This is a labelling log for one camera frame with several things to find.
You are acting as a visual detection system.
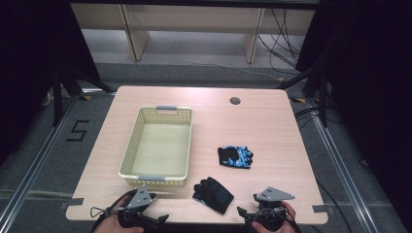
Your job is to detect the person's left hand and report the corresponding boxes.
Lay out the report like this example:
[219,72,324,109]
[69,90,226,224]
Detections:
[93,193,145,233]

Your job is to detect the black metal stand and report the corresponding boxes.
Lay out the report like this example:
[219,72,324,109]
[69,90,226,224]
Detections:
[51,62,116,127]
[275,62,334,128]

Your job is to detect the bundle of black cables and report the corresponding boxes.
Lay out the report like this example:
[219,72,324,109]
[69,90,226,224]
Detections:
[257,8,303,70]

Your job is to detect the cream plastic basket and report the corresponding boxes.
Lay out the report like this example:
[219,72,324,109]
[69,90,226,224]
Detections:
[118,105,194,189]

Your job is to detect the person's right hand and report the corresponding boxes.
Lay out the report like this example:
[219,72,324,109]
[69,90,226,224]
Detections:
[251,200,297,233]

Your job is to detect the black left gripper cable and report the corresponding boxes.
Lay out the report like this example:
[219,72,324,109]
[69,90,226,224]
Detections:
[89,189,138,233]

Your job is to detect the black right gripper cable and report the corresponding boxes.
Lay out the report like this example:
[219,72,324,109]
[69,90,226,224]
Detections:
[282,215,303,233]

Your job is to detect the black floor cable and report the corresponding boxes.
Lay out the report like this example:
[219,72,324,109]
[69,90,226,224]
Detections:
[315,179,355,233]

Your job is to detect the black floor cables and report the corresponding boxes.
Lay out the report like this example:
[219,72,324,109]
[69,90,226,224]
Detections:
[293,106,341,131]

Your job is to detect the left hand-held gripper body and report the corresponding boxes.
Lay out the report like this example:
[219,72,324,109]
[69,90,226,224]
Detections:
[118,185,157,229]

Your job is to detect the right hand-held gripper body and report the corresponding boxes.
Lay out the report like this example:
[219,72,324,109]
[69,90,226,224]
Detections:
[250,186,296,232]

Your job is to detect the black tape floor marking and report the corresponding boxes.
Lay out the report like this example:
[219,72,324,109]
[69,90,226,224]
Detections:
[66,119,90,143]

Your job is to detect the beige wooden shelf unit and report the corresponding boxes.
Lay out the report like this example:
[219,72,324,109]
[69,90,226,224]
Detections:
[70,2,317,65]

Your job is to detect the aluminium floor rail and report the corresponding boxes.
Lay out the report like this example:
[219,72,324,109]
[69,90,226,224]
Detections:
[0,93,81,229]
[306,98,380,233]

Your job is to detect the blue and black glove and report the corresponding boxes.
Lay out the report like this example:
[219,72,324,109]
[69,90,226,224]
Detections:
[217,145,255,170]

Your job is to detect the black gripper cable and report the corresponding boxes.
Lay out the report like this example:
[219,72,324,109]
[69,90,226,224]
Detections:
[282,215,303,233]
[89,189,138,233]

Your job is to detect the dark curtain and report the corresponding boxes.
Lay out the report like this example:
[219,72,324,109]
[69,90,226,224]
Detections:
[295,0,412,227]
[0,0,101,164]

